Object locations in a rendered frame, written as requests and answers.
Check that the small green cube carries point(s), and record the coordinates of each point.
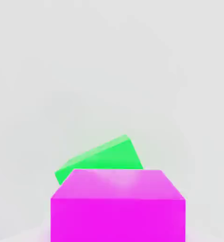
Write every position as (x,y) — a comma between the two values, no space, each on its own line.
(108,157)

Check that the small magenta cube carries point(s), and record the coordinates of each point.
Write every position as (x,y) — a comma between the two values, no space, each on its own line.
(117,217)

